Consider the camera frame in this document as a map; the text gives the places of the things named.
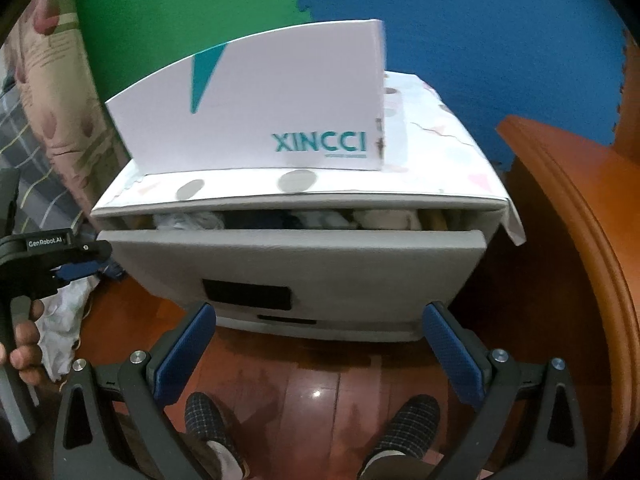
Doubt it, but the wooden drawer grey front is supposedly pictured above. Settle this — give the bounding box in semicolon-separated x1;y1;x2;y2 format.
96;210;497;342

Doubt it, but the person's left hand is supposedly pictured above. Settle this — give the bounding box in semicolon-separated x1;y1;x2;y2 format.
0;300;53;389

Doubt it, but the grey plaid bedding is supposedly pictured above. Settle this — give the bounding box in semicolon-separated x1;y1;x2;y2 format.
0;75;96;240

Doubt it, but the white crumpled plastic bag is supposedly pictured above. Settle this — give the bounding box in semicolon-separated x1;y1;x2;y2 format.
36;276;100;382

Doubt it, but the left plaid slipper foot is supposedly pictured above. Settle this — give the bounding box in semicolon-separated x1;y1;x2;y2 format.
184;392;250;479

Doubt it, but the plaid slipper foot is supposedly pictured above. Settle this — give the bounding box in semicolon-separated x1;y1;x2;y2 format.
358;394;440;479
184;392;250;479

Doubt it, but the right plaid slipper foot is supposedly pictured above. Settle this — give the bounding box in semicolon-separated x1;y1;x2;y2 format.
358;394;440;479

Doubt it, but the pink floral curtain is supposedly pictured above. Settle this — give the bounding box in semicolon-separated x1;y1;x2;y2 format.
6;0;130;214

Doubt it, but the orange wooden furniture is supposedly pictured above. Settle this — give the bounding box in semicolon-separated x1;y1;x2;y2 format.
496;114;640;470

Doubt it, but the white patterned cover sheet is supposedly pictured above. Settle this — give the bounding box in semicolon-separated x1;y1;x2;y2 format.
92;72;526;245

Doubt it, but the white XINCCI cardboard box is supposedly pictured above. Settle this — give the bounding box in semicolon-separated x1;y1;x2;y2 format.
106;20;385;174

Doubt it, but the green foam wall mat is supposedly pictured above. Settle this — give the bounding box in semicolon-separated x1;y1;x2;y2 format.
76;0;311;100

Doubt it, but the blue foam wall mat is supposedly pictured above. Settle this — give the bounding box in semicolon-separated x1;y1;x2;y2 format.
297;0;626;168

